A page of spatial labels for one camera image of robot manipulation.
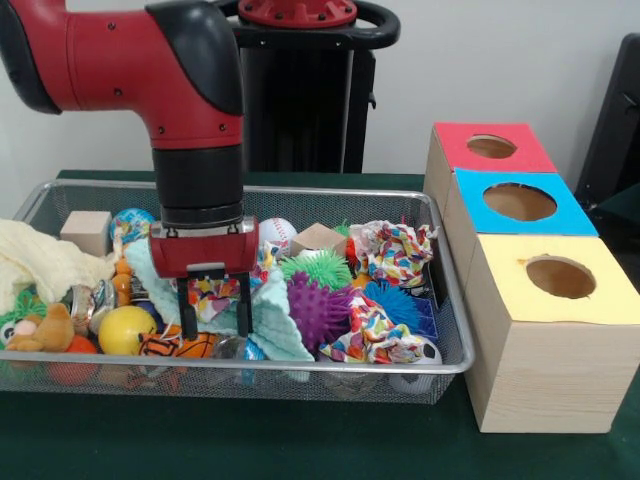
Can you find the colourful patterned cloth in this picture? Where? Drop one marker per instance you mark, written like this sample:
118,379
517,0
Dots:
395,252
375,338
215,295

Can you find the purple spiky ball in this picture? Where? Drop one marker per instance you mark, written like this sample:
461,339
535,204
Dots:
318,310

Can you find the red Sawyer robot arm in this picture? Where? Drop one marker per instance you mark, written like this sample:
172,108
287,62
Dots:
130,60

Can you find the green spiky ball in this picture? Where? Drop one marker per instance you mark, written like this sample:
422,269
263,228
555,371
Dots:
318,268

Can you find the yellow ball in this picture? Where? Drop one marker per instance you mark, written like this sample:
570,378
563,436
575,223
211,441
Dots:
125,330

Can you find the dark green table cloth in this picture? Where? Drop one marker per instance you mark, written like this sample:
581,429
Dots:
250,440

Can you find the shallow clear mesh bin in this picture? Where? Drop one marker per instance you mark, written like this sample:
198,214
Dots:
455,340

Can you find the small soccer ball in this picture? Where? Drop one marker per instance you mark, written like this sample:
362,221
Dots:
418,368

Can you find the blue spiky ball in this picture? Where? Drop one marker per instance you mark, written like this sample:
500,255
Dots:
393,303

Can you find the white baseball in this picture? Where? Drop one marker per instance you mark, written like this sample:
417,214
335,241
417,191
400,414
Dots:
279,232

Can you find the mint green cloth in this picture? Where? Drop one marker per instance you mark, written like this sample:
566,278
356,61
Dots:
275,320

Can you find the blue globe ball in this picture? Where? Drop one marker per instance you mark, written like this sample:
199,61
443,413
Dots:
130,225

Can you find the brown plush bear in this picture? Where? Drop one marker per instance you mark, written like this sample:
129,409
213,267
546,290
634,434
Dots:
45,330

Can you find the black chair back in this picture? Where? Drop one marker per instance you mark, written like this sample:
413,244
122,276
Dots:
615,130

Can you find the wooden three-hole box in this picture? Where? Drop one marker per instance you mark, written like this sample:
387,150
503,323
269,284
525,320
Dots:
550,370

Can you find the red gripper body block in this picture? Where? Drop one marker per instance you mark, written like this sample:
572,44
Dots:
203,248

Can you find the cream yellow cloth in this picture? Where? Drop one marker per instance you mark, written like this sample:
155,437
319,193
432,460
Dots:
45,260

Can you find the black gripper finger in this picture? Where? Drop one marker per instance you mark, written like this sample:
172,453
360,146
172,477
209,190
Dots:
186,308
244,303

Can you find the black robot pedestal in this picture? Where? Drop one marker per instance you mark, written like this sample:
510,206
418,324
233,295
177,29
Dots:
300,110

